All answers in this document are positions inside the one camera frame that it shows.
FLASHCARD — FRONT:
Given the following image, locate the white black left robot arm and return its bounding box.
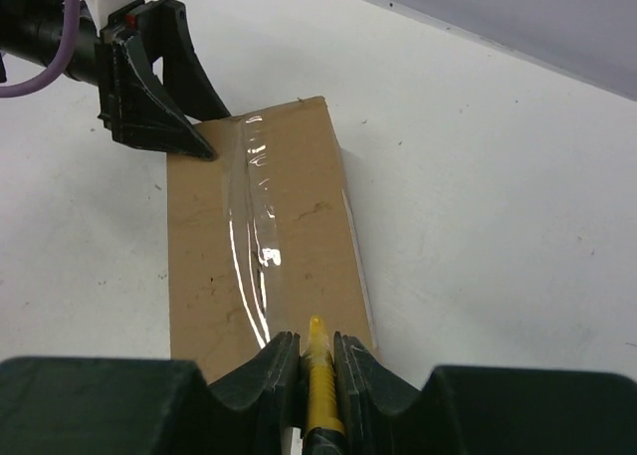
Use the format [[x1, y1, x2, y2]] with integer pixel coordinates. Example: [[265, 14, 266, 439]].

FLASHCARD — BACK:
[[1, 0, 230, 160]]

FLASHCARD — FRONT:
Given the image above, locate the brown cardboard express box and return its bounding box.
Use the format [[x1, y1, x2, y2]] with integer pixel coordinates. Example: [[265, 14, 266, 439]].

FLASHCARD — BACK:
[[166, 97, 378, 381]]

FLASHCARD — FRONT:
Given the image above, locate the yellow utility knife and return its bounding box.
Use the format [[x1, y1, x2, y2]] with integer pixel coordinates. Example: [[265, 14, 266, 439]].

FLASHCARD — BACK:
[[302, 316, 347, 454]]

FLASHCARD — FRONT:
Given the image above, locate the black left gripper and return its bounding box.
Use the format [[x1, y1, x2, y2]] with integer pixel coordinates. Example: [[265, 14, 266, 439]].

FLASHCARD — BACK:
[[95, 0, 231, 160]]

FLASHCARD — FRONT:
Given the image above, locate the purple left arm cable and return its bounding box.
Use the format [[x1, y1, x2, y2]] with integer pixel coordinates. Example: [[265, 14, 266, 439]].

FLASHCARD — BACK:
[[0, 0, 81, 101]]

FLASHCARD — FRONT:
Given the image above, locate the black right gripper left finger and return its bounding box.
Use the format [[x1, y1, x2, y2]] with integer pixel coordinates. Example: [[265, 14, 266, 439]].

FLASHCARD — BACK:
[[1, 333, 299, 454]]

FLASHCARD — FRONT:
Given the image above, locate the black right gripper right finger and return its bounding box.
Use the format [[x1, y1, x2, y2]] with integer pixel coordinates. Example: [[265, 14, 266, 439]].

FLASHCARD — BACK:
[[333, 334, 636, 454]]

